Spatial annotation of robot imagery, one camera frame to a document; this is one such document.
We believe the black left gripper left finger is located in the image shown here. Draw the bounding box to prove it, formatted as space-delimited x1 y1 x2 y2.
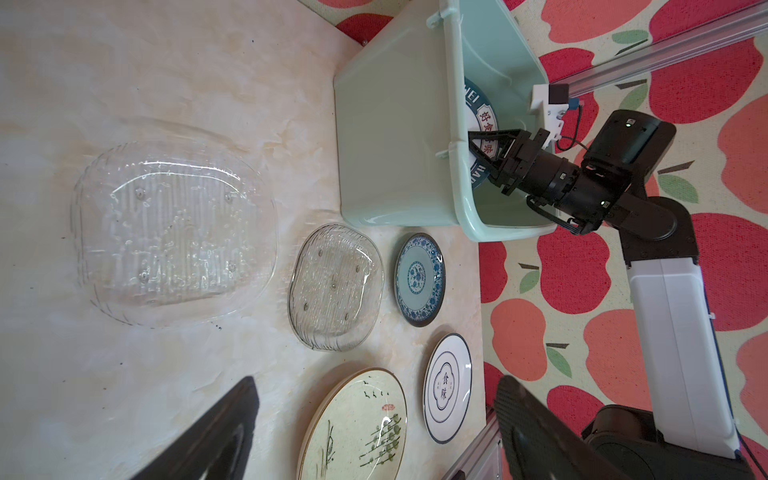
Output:
134 376 259 479

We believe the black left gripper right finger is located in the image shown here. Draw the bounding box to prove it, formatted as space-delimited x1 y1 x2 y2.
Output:
494 376 626 479

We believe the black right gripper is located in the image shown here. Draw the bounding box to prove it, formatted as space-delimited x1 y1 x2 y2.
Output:
468 129 618 236

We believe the white plate dark rim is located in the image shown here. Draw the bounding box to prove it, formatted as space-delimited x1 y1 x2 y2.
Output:
464 78 498 189

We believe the white plate with black rings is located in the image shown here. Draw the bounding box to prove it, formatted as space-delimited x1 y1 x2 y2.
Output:
423 333 473 444

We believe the cream plate with plant drawing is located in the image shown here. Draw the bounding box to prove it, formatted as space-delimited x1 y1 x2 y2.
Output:
296 368 408 479

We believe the small blue floral plate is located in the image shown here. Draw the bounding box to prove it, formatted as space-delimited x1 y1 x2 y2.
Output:
394 233 446 328

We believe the clear grey glass plate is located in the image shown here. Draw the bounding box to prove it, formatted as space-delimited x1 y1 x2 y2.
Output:
288 223 385 352

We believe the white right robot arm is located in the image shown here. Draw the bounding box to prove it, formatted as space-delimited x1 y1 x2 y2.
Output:
469 110 762 479

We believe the mint green plastic bin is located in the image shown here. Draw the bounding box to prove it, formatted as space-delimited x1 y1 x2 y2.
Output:
334 1 554 242

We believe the clear round glass plate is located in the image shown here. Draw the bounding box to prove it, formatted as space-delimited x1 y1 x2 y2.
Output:
70 139 279 329

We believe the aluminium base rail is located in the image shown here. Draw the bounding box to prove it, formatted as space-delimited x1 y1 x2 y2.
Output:
443 411 503 480

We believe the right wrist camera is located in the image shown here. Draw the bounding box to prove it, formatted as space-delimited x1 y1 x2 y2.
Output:
529 84 582 148

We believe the right aluminium frame post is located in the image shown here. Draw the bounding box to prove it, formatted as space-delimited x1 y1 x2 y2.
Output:
560 1 767 97

